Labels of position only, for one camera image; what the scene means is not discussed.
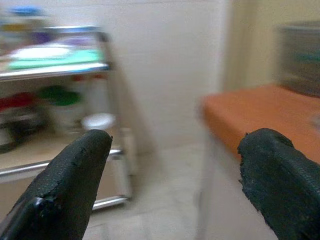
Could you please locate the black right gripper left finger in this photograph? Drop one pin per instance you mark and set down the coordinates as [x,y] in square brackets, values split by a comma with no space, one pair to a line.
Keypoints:
[65,180]

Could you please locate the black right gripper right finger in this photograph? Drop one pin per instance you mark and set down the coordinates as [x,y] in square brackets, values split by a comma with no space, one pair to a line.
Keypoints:
[282,180]

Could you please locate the wooden top kitchen counter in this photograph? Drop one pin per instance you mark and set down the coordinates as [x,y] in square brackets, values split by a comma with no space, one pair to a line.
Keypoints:
[262,110]

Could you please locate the green lid white jar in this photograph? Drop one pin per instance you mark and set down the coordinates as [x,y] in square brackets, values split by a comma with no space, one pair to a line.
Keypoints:
[62,100]

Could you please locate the red lid container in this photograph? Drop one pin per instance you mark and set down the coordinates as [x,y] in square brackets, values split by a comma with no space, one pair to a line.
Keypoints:
[15,100]

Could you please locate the metal shelf rack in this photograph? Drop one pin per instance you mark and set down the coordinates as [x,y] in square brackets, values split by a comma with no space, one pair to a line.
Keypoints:
[110,75]

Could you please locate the green flat mat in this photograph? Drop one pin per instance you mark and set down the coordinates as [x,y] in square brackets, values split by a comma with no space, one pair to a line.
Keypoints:
[62,60]

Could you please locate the grey box appliance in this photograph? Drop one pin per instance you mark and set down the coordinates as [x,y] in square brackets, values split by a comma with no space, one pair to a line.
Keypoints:
[300,57]

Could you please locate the blue lid container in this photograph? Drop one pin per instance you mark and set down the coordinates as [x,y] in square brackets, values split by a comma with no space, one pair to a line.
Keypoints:
[25,11]

